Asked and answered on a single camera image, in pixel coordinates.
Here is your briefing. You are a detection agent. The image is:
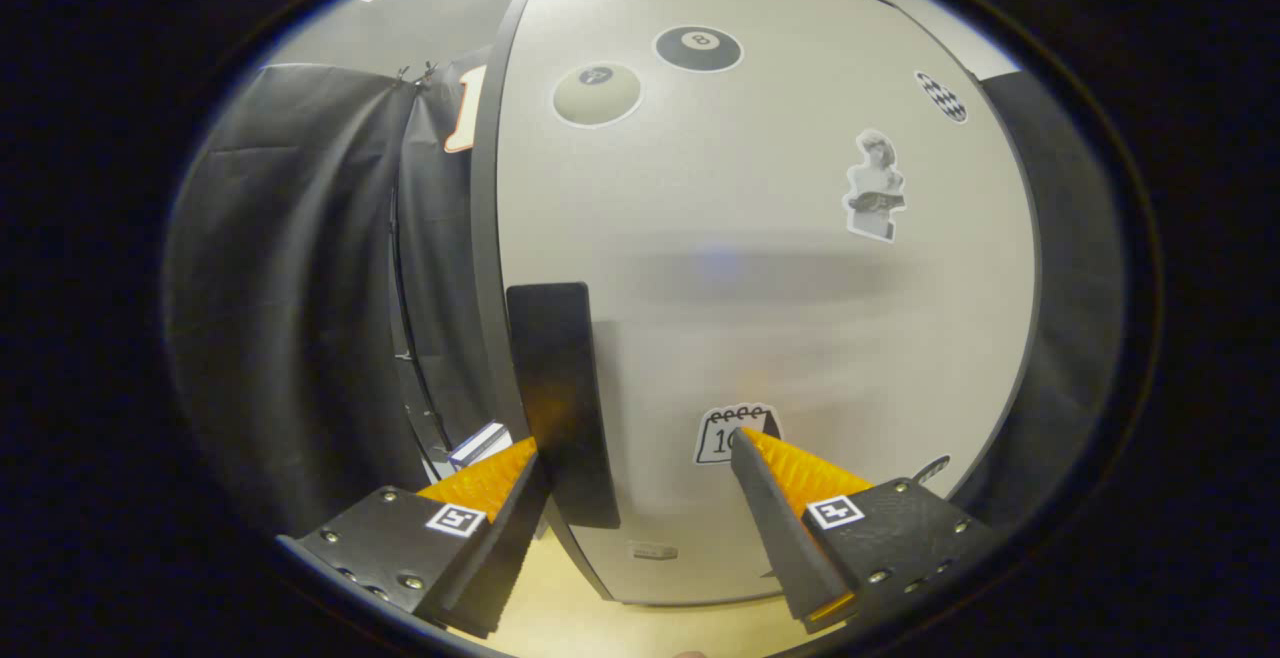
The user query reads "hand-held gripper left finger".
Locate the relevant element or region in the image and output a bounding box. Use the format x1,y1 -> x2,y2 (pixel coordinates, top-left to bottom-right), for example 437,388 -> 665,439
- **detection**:
278,436 -> 551,641

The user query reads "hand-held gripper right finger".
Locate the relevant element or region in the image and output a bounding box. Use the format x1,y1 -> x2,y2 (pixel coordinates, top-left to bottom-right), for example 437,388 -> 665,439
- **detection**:
728,426 -> 1001,637

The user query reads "black door handle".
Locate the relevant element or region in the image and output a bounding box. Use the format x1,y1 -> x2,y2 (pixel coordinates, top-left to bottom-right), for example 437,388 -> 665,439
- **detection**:
506,282 -> 621,530

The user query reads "thin boxed book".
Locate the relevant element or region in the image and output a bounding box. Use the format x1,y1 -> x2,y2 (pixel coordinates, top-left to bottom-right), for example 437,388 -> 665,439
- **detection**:
447,422 -> 514,471

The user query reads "dark grey cabinet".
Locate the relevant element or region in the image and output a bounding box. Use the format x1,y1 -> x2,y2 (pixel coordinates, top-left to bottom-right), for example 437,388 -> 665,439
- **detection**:
468,0 -> 1046,609

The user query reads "black backdrop cloth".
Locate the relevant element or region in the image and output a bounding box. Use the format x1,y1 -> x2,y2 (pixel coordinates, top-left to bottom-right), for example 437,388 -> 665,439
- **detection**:
165,63 -> 1126,539

